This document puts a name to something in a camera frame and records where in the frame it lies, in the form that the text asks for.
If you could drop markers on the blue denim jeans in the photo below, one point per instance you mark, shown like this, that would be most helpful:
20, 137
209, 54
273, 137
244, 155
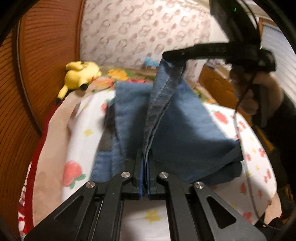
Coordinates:
168, 118

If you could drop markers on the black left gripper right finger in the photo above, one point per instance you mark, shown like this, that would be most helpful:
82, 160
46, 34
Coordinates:
155, 190

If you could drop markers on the blue item on box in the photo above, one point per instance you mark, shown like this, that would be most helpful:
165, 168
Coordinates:
150, 64

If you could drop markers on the grey window blinds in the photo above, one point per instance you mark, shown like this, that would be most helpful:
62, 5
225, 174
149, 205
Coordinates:
273, 39

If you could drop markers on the red patterned bedding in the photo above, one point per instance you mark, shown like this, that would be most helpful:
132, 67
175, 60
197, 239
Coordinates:
25, 203

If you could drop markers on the yellow Pikachu plush toy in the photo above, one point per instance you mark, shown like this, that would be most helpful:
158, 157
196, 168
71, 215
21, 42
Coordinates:
78, 77

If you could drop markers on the floral lace wall curtain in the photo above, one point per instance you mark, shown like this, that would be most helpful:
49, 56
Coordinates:
125, 33

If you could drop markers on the right hand holding gripper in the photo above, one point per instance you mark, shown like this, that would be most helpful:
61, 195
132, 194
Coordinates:
252, 88

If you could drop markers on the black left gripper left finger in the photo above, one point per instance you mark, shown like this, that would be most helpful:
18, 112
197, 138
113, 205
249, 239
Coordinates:
134, 188

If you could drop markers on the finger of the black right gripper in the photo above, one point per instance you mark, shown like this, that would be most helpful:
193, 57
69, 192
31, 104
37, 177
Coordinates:
198, 51

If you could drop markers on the brown louvered wardrobe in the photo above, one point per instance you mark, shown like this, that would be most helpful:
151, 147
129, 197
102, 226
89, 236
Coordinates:
38, 39

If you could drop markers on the tan floral blanket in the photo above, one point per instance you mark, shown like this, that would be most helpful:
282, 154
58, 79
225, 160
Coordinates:
72, 138

